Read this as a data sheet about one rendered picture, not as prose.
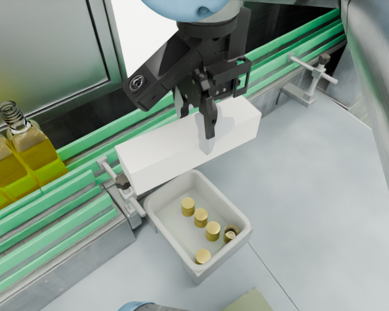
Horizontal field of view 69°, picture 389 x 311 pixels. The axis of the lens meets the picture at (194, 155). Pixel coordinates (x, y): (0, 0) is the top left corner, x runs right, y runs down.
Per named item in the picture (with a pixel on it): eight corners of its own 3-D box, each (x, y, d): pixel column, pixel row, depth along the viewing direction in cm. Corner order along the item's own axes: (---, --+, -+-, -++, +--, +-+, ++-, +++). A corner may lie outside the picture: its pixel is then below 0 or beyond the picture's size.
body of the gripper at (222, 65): (247, 98, 41) (262, 14, 32) (197, 120, 38) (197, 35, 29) (217, 71, 45) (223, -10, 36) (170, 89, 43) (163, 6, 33)
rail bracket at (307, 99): (280, 96, 101) (299, 36, 84) (320, 121, 93) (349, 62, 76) (271, 102, 99) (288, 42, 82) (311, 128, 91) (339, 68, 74)
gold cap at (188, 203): (197, 211, 75) (197, 203, 71) (187, 219, 73) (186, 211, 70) (189, 202, 76) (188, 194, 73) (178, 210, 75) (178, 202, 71)
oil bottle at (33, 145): (70, 176, 68) (30, 111, 51) (81, 192, 66) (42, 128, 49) (47, 189, 66) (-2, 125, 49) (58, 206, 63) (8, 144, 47)
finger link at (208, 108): (221, 140, 40) (214, 82, 35) (212, 144, 40) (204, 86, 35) (204, 127, 44) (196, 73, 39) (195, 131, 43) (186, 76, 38)
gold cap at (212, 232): (222, 236, 70) (223, 228, 67) (211, 244, 69) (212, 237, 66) (213, 225, 72) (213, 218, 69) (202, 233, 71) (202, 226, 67)
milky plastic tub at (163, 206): (194, 182, 82) (194, 165, 75) (250, 240, 71) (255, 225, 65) (143, 217, 75) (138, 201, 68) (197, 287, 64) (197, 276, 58)
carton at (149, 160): (255, 137, 53) (261, 113, 48) (137, 195, 45) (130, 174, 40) (236, 117, 56) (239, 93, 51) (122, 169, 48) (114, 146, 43)
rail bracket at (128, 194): (115, 175, 68) (101, 140, 58) (154, 226, 60) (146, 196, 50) (104, 182, 67) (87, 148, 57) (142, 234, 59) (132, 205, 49)
